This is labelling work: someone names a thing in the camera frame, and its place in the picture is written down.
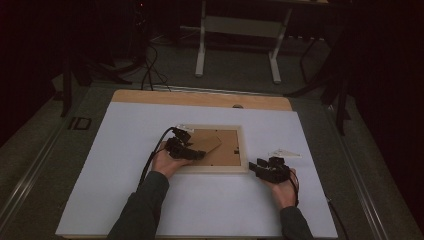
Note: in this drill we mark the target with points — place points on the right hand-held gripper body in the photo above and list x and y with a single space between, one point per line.
276 171

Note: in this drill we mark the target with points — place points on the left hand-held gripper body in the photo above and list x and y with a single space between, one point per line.
178 146

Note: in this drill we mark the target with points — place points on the wooden picture frame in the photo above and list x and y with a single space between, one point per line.
226 150

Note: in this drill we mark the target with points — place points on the person's left hand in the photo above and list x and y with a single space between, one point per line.
166 165

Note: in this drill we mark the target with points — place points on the person's right hand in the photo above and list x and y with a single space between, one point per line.
285 195

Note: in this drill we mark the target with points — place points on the white table mat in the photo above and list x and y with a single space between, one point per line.
216 206

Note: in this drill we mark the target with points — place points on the black metal stand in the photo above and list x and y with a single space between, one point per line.
66 86
340 100

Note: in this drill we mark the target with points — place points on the black floor socket box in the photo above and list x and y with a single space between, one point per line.
80 123

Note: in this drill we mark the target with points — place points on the metal floor rail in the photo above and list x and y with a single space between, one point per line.
26 176
361 180

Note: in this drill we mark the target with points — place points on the white desk frame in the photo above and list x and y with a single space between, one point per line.
241 26

